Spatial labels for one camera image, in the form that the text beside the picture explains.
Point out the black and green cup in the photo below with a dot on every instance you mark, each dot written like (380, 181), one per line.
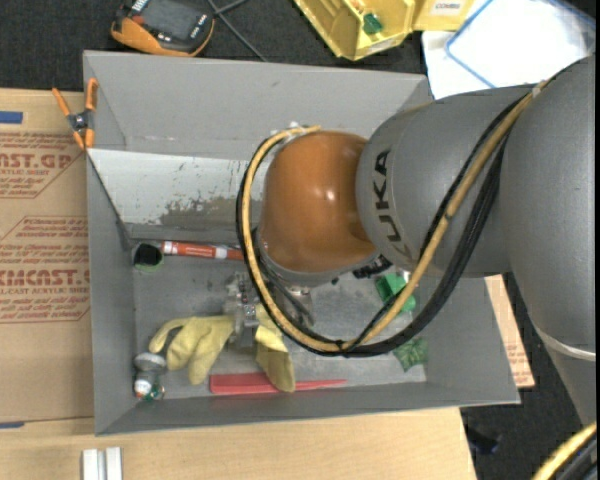
(148, 255)

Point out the green leaf-patterned packet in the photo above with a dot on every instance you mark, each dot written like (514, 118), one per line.
(411, 354)

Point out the yellow glove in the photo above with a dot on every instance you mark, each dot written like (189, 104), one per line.
(200, 340)

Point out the red flat comb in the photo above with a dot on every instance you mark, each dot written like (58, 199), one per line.
(240, 384)

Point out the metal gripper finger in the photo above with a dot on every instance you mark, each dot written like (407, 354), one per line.
(248, 329)
(234, 302)

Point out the clear glass jar metal lid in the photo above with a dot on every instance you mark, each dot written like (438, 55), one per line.
(149, 375)

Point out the grey metal bin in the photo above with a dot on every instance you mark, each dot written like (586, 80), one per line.
(190, 98)

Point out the orange and white marker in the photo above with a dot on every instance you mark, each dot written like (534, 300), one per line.
(195, 250)

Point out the brown cardboard board red print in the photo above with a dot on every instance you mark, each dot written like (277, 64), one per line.
(40, 248)

